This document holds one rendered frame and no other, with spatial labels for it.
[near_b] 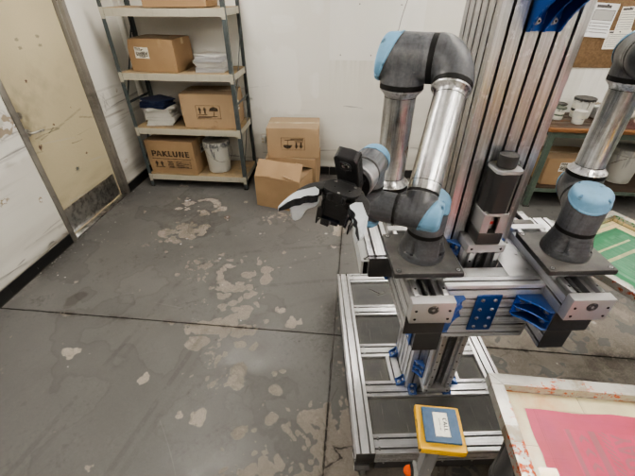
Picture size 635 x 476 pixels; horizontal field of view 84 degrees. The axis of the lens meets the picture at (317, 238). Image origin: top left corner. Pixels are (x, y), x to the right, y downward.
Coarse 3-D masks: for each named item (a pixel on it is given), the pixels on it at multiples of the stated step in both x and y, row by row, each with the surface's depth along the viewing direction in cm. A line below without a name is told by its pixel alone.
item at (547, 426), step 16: (528, 416) 104; (544, 416) 104; (560, 416) 104; (576, 416) 104; (592, 416) 104; (608, 416) 104; (624, 416) 104; (544, 432) 101; (560, 432) 101; (608, 432) 101; (624, 432) 101; (544, 448) 97; (560, 448) 97; (560, 464) 94; (576, 464) 94
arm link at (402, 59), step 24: (384, 48) 87; (408, 48) 85; (432, 48) 83; (384, 72) 90; (408, 72) 87; (408, 96) 92; (384, 120) 98; (408, 120) 96; (384, 144) 101; (408, 144) 102
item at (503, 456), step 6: (504, 444) 119; (504, 450) 118; (498, 456) 123; (504, 456) 118; (498, 462) 122; (504, 462) 118; (510, 462) 115; (492, 468) 126; (498, 468) 122; (504, 468) 119; (510, 468) 115; (492, 474) 126; (498, 474) 123; (504, 474) 120; (510, 474) 115
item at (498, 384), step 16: (496, 384) 109; (512, 384) 109; (528, 384) 109; (544, 384) 109; (560, 384) 109; (576, 384) 109; (592, 384) 109; (608, 384) 109; (624, 384) 109; (496, 400) 105; (624, 400) 108; (512, 416) 101; (512, 432) 97; (512, 448) 94; (512, 464) 94; (528, 464) 91
